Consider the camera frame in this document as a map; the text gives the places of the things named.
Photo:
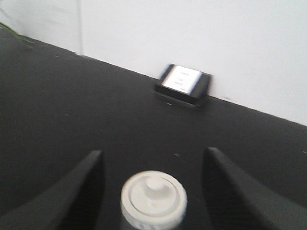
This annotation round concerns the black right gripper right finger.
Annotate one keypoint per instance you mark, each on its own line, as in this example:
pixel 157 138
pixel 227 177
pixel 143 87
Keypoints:
pixel 237 201

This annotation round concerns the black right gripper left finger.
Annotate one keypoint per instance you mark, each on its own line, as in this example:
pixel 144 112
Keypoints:
pixel 72 203

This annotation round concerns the glass jar with white lid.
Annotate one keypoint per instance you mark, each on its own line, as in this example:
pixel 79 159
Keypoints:
pixel 152 200

